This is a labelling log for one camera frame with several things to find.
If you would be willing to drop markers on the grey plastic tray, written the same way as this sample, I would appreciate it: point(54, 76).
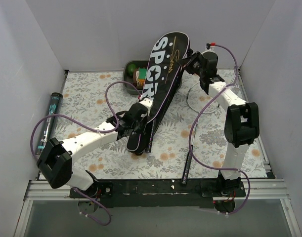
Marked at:
point(128, 77)

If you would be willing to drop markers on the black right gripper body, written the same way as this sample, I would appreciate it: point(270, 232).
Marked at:
point(188, 61)

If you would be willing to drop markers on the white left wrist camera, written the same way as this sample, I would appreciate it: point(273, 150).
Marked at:
point(147, 102)

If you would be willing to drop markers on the black base bar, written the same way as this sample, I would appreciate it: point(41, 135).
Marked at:
point(160, 192)

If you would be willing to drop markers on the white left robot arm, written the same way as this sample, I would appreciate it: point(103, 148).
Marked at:
point(57, 159)

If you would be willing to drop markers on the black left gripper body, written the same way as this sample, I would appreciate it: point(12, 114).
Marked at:
point(143, 122)

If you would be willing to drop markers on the black shuttlecock tube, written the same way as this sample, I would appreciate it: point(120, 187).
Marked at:
point(49, 123)

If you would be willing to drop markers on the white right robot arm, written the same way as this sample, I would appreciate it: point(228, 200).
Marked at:
point(242, 118)

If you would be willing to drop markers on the green lime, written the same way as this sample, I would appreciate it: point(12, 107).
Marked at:
point(130, 69)

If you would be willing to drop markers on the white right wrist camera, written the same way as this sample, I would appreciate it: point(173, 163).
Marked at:
point(210, 47)

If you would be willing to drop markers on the green wrapped box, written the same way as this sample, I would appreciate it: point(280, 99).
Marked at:
point(139, 76)

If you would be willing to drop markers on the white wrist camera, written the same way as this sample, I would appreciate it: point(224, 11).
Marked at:
point(210, 47)
point(147, 102)

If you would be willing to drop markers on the black sport racket bag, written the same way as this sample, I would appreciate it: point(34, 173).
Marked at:
point(163, 79)

